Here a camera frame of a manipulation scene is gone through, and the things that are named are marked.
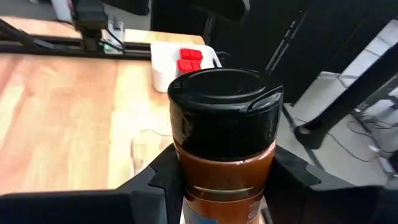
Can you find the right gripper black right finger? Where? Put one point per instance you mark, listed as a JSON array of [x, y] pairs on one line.
[[326, 205]]

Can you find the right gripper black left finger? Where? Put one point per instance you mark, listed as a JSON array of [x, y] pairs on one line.
[[93, 208]]

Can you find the orange spice jar black lid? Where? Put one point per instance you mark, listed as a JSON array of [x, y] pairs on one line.
[[225, 124]]

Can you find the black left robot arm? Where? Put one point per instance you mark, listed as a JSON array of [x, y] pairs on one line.
[[90, 18]]

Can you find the white plastic bin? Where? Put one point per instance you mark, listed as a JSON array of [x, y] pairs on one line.
[[163, 71]]

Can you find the white power adapter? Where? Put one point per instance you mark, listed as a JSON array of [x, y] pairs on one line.
[[115, 34]]

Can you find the black diagonal frame strut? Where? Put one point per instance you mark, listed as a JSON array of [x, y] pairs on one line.
[[342, 102]]

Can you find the black aluminium frame rail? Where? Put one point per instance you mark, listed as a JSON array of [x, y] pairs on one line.
[[46, 46]]

